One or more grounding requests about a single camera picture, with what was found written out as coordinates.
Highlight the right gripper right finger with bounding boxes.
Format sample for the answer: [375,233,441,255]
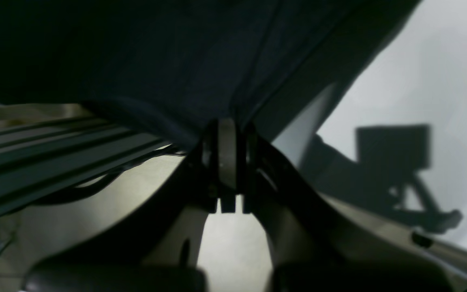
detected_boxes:
[236,125,467,292]

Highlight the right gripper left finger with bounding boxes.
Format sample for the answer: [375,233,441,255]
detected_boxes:
[23,119,238,292]

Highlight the black t-shirt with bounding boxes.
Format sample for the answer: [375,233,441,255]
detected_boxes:
[0,0,419,148]

